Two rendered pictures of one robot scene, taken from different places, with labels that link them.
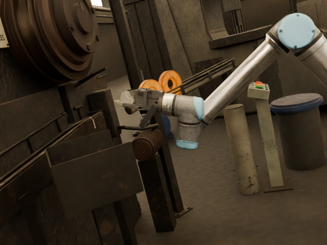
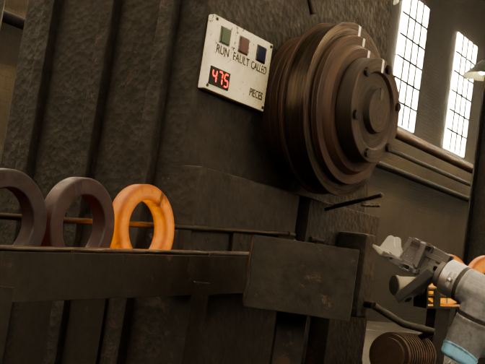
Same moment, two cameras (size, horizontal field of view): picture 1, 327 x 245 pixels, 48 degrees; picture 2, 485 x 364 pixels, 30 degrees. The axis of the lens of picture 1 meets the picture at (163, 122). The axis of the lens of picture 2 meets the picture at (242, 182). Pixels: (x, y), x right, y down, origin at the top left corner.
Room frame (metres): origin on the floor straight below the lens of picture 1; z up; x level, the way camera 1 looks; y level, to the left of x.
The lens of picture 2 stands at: (-0.82, -0.24, 0.66)
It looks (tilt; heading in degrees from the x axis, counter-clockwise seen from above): 5 degrees up; 19
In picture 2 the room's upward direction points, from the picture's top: 8 degrees clockwise
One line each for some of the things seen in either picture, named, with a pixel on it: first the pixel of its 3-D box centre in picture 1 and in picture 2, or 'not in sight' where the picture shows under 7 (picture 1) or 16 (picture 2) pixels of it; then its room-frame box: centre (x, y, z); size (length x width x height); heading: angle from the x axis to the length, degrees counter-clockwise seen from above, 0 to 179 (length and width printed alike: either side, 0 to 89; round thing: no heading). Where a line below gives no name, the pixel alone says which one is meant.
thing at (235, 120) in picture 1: (241, 149); not in sight; (2.02, -0.40, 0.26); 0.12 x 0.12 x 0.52
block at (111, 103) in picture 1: (104, 114); (352, 274); (1.79, 0.28, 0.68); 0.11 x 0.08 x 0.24; 74
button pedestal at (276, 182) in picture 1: (268, 135); not in sight; (2.01, -0.57, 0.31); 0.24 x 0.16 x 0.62; 164
